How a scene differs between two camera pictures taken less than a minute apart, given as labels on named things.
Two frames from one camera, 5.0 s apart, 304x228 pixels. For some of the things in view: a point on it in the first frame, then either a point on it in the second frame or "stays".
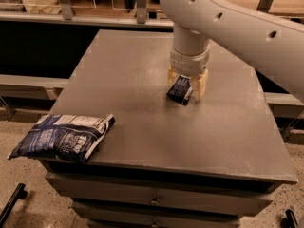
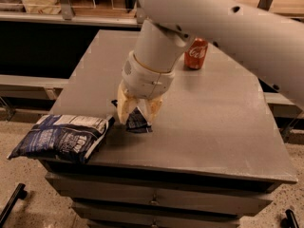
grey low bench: x=19 y=85 stays
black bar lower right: x=291 y=220 stays
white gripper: x=189 y=63 to x=143 y=80
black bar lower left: x=20 y=193 stays
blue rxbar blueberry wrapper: x=180 y=90 to x=137 y=123
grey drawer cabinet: x=208 y=163 stays
